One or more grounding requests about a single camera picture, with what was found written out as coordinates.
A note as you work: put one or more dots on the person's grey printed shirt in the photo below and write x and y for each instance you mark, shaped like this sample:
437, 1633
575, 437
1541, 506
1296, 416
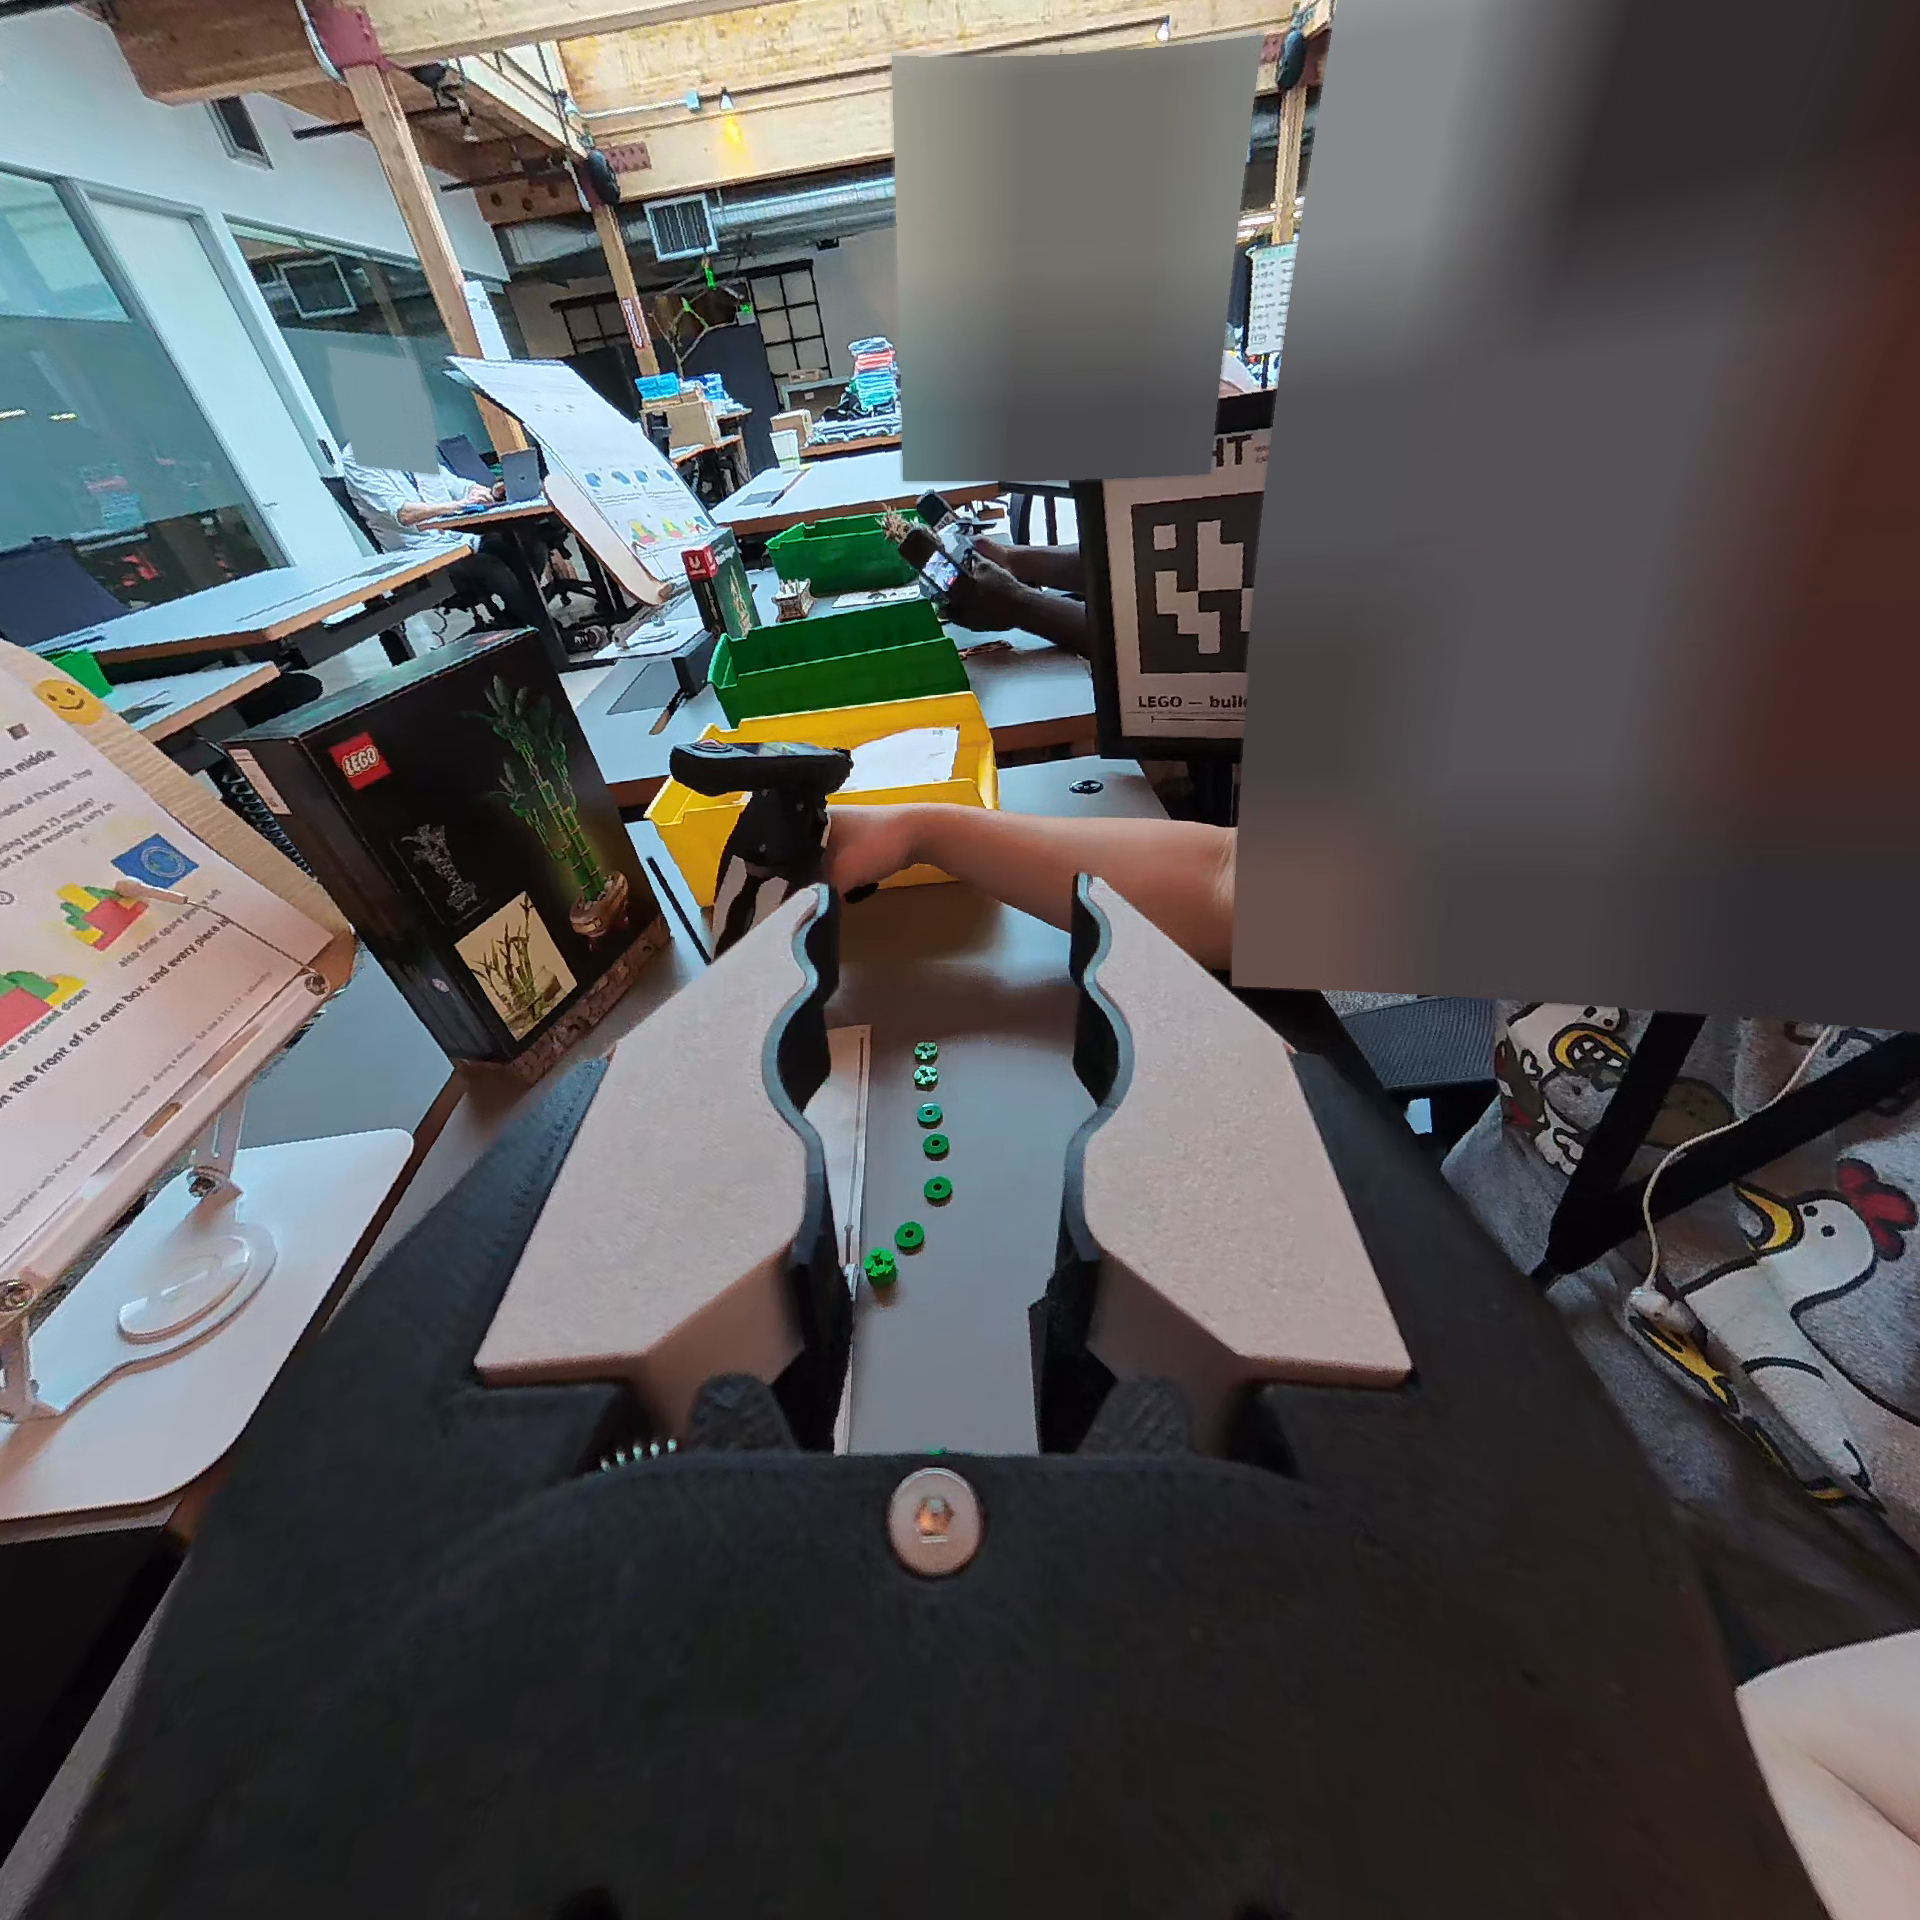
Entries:
1723, 1201

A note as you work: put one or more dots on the green plastic bin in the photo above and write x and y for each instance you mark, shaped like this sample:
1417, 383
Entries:
840, 661
840, 555

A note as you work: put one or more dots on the person's leg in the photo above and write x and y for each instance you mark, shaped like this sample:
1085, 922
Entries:
1846, 1786

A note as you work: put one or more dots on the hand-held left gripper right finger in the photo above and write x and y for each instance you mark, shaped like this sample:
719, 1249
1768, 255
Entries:
1230, 1201

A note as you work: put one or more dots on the open instruction booklet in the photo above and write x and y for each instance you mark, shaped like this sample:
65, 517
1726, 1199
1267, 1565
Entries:
853, 1108

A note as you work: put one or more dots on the person's right forearm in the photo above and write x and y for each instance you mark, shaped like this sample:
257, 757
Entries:
1080, 877

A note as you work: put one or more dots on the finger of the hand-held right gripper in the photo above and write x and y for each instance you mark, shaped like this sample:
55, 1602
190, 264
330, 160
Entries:
733, 908
777, 896

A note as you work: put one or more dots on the another person's forearm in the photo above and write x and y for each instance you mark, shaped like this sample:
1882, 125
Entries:
1037, 600

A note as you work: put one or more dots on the row of small green pieces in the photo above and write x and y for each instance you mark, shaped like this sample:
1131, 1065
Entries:
936, 1145

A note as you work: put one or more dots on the black bamboo toy set box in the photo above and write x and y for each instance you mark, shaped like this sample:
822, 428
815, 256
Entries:
450, 839

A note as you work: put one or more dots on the small tan toy model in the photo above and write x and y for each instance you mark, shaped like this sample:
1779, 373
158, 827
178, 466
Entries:
791, 600

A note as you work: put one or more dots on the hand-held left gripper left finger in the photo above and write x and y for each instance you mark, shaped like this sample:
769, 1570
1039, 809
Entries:
661, 1201

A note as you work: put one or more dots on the yellow plastic bin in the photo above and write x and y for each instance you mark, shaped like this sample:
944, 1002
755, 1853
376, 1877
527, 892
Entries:
705, 833

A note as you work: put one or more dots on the document stand with instruction sheet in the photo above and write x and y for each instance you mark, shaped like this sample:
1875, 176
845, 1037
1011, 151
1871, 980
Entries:
120, 975

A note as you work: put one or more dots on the black framed marker sign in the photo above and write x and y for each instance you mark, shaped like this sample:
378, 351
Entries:
1184, 586

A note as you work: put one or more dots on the background document stand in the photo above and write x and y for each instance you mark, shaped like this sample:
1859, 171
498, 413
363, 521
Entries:
599, 464

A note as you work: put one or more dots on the small dark green box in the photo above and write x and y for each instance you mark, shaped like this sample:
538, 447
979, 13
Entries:
720, 586

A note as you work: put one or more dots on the stack of colourful trays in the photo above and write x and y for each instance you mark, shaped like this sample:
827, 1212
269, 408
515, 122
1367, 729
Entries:
879, 376

